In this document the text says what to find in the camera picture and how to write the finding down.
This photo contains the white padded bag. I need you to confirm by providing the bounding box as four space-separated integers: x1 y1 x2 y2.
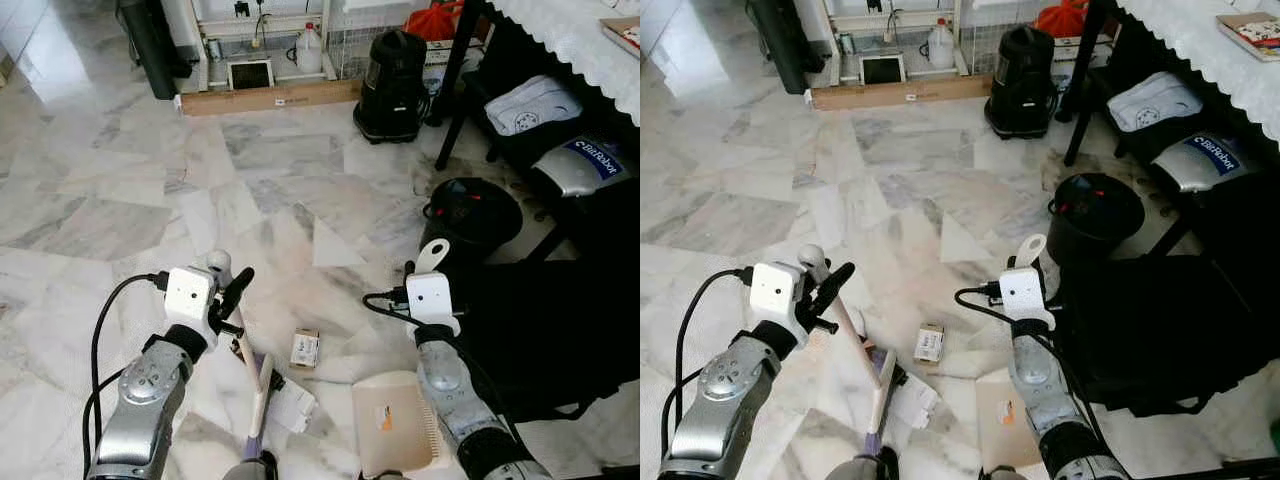
484 74 585 137
1107 70 1204 133

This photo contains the white and red book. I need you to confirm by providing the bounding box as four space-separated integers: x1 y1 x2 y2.
1216 12 1280 63
600 15 641 58

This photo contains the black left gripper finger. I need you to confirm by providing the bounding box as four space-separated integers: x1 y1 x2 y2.
220 267 255 319
812 262 857 316

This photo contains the white lace tablecloth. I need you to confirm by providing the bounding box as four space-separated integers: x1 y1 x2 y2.
1115 0 1280 141
488 0 641 126

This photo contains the tall black bag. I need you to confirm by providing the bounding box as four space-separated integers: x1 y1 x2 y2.
116 0 193 101
745 0 826 96

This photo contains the black round container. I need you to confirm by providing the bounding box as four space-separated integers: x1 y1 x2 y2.
1047 172 1146 263
423 177 524 266

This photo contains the left robot leg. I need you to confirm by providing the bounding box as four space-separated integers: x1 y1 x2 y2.
221 451 282 480
824 448 901 480

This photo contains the black canister vacuum cleaner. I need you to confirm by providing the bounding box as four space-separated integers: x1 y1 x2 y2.
352 28 434 144
985 24 1061 139

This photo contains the white framed tablet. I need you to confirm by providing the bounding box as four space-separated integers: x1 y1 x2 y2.
227 57 276 92
860 52 908 87

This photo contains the orange bag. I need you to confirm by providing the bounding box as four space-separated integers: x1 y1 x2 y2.
1035 0 1091 39
404 0 467 41

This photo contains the white paper packet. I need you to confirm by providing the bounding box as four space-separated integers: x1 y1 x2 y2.
268 380 317 434
890 378 941 429

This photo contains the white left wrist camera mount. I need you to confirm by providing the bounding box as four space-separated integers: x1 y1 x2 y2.
748 261 809 341
163 266 223 347

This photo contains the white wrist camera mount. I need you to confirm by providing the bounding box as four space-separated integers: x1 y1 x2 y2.
405 270 463 336
163 266 223 347
748 261 809 341
998 265 1056 331

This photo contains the beige long-handled dustpan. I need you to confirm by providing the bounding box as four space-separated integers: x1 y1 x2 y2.
352 238 451 479
975 234 1048 473

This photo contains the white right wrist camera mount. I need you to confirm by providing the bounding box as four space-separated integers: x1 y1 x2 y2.
405 270 463 336
998 265 1056 331

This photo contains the silver bag with blue label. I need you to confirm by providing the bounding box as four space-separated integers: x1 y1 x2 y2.
1152 132 1246 194
533 135 633 198

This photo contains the white plastic jug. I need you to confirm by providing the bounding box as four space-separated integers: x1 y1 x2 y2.
293 22 327 74
926 18 958 69

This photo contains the beige broom with ball knob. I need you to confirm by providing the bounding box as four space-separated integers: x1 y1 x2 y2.
205 250 286 471
797 243 906 461

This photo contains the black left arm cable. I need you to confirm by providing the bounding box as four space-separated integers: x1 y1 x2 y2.
82 272 169 476
660 266 751 471

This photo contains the black table frame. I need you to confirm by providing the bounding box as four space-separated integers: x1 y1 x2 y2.
433 0 501 171
1060 0 1126 169

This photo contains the white wire rack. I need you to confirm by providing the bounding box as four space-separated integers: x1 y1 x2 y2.
325 0 413 77
957 0 1041 73

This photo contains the white shelf unit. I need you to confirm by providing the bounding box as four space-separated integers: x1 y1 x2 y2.
185 0 336 93
818 0 966 87

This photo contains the long brown cardboard box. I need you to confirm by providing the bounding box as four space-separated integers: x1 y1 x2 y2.
178 78 364 117
808 73 993 111

